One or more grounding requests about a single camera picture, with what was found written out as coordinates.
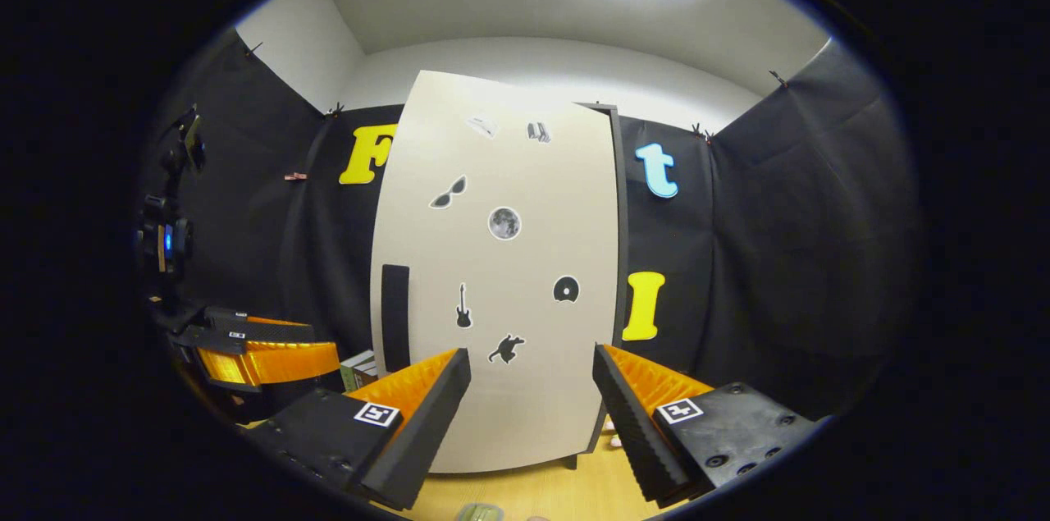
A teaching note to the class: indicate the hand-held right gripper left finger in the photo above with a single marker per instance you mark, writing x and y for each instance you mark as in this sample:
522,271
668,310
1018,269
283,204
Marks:
431,422

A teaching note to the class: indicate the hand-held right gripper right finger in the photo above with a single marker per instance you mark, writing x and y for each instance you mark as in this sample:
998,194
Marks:
627,422

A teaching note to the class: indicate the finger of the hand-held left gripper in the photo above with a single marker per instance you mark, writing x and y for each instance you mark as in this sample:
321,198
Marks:
271,328
287,361

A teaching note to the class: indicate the grey cabinet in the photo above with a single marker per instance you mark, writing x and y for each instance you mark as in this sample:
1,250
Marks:
622,217

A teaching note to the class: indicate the white cabinet door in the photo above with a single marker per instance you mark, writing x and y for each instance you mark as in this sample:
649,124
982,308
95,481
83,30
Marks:
525,176

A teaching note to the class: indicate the green book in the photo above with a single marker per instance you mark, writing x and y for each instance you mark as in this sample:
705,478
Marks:
357,372

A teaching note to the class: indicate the black backdrop cloth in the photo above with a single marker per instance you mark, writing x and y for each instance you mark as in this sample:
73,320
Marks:
779,258

